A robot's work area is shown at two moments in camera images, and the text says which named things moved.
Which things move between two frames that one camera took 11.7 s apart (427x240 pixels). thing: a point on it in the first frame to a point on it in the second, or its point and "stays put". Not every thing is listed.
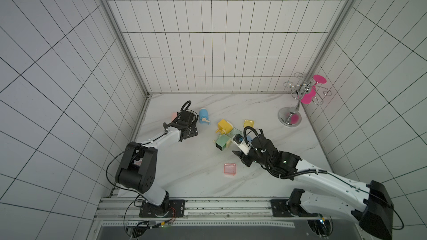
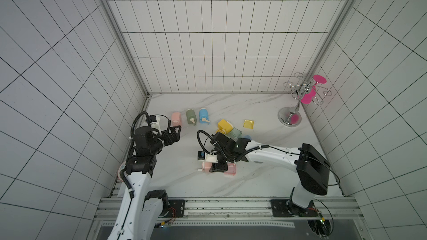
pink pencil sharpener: (174, 115) stays put
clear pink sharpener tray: (230, 169) stays put
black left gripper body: (192, 132) to (166, 138)
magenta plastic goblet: (307, 98) stays put
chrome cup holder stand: (289, 116) stays put
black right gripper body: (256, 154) to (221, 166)
